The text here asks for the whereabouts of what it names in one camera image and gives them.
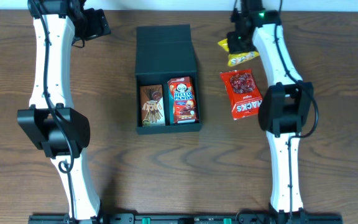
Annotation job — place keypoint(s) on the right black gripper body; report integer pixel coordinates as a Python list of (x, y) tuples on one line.
[(237, 45)]

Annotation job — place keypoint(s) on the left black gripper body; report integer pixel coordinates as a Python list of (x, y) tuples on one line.
[(96, 23)]

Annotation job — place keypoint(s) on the yellow Hacks candy bag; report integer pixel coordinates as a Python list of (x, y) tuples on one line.
[(236, 59)]

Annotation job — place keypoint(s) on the red Hacks candy bag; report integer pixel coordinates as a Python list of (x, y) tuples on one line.
[(243, 93)]

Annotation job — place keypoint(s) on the black gift box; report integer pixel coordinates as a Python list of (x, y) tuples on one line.
[(163, 53)]

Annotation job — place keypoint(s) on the red Hello Panda box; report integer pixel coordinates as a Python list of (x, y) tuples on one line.
[(182, 98)]

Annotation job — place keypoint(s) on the brown Pocky box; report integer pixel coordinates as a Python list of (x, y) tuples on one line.
[(151, 106)]

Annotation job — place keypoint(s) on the teal Chunkies cookie box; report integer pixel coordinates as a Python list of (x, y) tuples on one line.
[(168, 105)]

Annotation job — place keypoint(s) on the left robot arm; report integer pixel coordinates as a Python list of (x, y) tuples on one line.
[(51, 122)]

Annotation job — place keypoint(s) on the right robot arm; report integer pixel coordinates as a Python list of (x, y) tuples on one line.
[(285, 106)]

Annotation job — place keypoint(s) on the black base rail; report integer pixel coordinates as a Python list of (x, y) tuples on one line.
[(243, 218)]

